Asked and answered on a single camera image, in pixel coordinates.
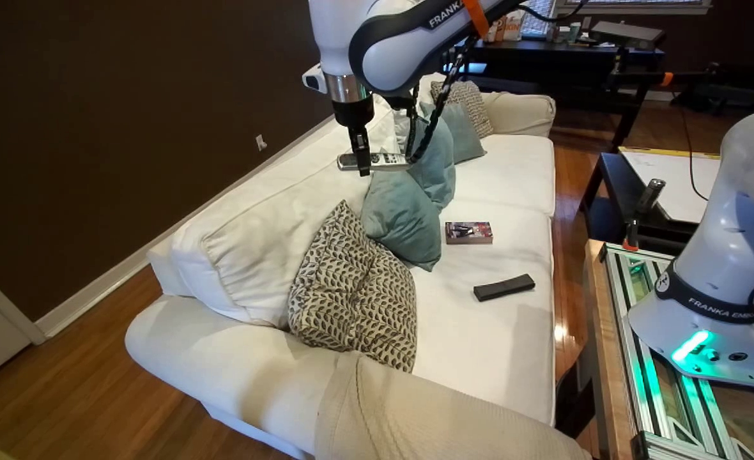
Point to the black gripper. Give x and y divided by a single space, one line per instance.
357 116

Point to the grey remote control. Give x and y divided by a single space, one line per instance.
350 161

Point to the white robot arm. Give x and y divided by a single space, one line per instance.
699 313

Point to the black remote control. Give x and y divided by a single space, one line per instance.
507 288

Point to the white sofa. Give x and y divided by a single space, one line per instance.
225 272

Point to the teal cushion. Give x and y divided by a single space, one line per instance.
454 141
403 219

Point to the beige far cushion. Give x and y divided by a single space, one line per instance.
461 92

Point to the leaf patterned cushion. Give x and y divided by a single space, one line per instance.
354 294

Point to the dark side table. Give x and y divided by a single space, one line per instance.
607 77

